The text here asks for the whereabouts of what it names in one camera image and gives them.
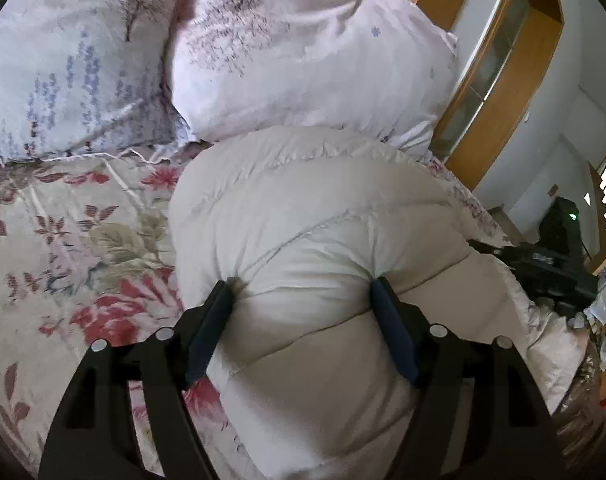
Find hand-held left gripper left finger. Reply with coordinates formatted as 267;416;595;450
38;279;236;480

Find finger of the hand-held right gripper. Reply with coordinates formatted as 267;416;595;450
467;238;520;262

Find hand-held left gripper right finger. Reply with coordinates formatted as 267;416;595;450
371;277;568;480

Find white quilted down jacket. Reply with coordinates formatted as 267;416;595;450
168;125;588;480

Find pile of assorted clutter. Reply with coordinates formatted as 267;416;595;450
580;260;606;416

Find floral bed sheet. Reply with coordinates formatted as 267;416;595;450
0;142;604;480

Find wooden glass door cabinet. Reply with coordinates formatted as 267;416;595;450
412;0;566;192

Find floral print pillow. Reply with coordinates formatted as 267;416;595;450
0;0;194;162
165;0;460;157

